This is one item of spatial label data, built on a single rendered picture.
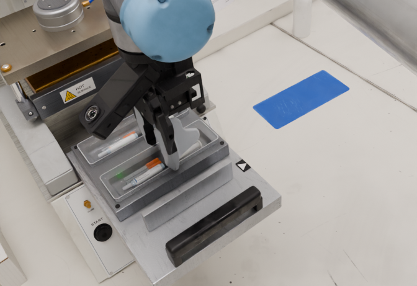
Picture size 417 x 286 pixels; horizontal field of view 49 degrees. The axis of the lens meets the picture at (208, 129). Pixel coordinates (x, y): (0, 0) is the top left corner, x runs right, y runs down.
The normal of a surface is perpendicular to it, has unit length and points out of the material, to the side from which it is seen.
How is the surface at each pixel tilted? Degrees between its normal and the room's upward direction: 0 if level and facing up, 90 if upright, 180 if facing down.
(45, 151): 41
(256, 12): 0
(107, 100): 29
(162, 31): 90
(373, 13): 89
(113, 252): 65
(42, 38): 0
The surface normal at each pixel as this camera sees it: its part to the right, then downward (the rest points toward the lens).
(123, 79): -0.50, -0.39
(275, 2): -0.11, -0.70
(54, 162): 0.29, -0.18
